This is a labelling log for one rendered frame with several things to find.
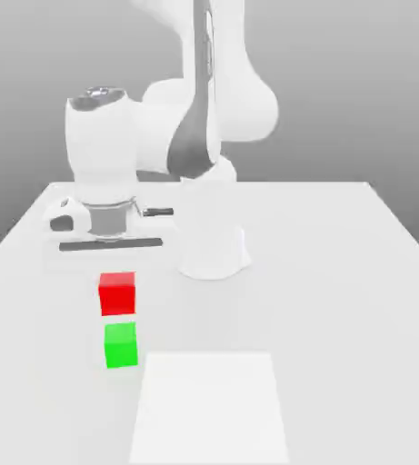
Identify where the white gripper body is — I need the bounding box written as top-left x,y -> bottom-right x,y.
43,232 -> 175,274

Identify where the small red cube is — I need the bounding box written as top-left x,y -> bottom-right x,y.
97,271 -> 137,317

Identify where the small green cube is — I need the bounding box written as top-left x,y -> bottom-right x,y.
104,322 -> 139,370

